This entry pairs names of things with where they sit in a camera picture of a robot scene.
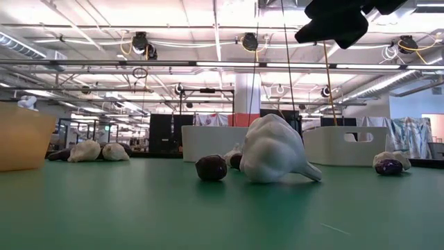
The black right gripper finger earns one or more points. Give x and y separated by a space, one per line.
336 7
333 29

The large white garlic bulb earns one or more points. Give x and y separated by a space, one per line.
274 152

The small dark purple eggplant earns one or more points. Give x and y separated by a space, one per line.
236 161
211 168
127 148
389 167

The long ceiling light strip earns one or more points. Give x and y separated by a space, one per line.
298 65

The white and red pillar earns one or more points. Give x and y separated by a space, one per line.
248 97

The white cutting board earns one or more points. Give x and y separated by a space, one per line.
333 149

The patterned blue white cloth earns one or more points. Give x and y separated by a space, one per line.
409 130

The white hanging cloth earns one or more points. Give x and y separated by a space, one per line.
211 119

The black partition panel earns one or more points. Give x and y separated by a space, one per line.
170 133

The white rounded machine part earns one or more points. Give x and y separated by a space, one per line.
27 102

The tan translucent plastic basket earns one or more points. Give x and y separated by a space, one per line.
24 139

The grey ceiling air duct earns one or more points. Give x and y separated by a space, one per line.
392 81
21 45

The black metal gantry frame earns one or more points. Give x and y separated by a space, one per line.
207 90

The black table frame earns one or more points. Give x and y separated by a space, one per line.
156 155

